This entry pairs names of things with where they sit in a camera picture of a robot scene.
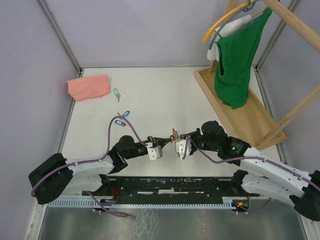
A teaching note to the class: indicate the green shirt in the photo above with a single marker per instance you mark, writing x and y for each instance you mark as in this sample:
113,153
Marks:
236,54

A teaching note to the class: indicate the blue-grey hanger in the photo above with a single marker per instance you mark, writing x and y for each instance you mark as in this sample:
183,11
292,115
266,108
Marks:
220,32

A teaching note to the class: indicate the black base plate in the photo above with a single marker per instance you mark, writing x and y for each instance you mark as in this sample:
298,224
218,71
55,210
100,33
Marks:
169,190

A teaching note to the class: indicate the key with blue tag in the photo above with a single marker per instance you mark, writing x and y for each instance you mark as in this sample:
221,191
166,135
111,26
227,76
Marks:
120,122
125,114

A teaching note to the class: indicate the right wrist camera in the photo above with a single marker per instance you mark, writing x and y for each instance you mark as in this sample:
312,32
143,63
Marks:
183,148

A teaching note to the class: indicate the aluminium frame rail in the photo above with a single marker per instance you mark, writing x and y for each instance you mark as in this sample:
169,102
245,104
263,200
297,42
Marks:
240,185

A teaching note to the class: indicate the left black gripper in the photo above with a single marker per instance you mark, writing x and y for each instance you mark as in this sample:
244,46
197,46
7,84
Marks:
158,141

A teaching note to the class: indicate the yellow hanger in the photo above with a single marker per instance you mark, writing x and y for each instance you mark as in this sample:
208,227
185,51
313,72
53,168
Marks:
225,20

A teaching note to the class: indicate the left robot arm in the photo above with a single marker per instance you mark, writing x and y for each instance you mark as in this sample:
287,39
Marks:
59,176

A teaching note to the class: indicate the silver chain keyring red tag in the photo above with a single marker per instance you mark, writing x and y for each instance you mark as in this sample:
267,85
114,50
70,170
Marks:
177,138

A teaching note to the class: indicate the pink folded cloth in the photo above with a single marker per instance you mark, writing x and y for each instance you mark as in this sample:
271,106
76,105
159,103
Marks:
91,87

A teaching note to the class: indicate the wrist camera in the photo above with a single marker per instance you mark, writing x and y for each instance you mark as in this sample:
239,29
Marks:
154,148
183,148

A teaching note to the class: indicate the wooden clothes rack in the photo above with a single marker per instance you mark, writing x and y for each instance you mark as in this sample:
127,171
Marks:
252,122

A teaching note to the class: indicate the key with green tag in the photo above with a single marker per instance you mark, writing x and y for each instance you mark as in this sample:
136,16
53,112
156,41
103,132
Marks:
117,94

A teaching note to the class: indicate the key with red tag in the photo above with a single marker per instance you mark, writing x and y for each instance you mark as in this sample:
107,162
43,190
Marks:
173,135

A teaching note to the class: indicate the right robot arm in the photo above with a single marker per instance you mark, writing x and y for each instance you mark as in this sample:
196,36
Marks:
258,173

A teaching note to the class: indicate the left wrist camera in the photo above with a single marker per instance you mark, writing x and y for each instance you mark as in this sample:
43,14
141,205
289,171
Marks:
154,148

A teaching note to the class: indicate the white cloth on hanger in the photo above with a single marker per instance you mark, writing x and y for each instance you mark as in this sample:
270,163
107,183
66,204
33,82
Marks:
229,29

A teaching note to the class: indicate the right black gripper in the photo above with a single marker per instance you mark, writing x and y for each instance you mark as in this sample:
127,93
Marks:
192,134

